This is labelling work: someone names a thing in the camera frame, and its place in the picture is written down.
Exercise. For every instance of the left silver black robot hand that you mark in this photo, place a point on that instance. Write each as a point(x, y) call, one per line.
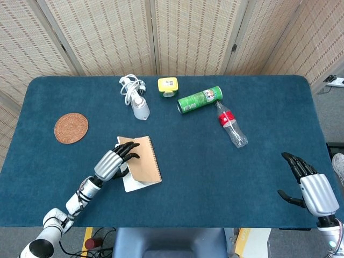
point(108, 165)

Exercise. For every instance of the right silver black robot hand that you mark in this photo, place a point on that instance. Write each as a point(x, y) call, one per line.
point(318, 194)

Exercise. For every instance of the tan spiral-bound notebook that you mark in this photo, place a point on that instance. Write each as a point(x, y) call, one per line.
point(145, 161)

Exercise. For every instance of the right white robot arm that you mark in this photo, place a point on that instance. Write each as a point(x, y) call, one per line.
point(332, 233)

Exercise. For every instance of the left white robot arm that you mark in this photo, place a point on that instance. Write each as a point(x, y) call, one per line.
point(80, 197)

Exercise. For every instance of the grey sneaker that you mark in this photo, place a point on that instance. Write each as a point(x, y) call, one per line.
point(339, 169)

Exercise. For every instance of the black metal base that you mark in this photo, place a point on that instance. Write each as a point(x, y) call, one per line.
point(336, 148)

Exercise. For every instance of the round woven rattan coaster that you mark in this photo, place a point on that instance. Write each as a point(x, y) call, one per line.
point(71, 128)

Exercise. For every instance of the white electric grinder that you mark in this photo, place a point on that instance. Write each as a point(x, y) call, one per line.
point(140, 108)

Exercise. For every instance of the red emergency stop button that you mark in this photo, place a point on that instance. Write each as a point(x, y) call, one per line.
point(92, 243)

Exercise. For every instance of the blue velvet tablecloth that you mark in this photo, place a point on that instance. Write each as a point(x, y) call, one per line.
point(204, 174)

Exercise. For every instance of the blue grey robot torso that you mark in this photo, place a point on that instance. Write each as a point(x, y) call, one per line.
point(169, 242)

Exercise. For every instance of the yellow-lidded green box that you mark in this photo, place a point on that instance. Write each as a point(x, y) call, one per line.
point(168, 85)

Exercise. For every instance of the woven bamboo screen panel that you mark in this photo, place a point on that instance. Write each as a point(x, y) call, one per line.
point(193, 35)
point(317, 40)
point(29, 48)
point(107, 37)
point(6, 129)
point(263, 35)

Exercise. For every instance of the empty red-label plastic bottle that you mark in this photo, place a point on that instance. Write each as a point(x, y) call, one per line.
point(231, 126)

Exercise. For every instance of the green chips can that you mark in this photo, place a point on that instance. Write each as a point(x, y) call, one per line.
point(199, 100)

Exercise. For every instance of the white power strip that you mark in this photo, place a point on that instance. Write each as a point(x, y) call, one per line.
point(336, 82)

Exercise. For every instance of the dark metal screen hinge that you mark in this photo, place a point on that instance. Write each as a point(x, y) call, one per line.
point(234, 48)
point(63, 47)

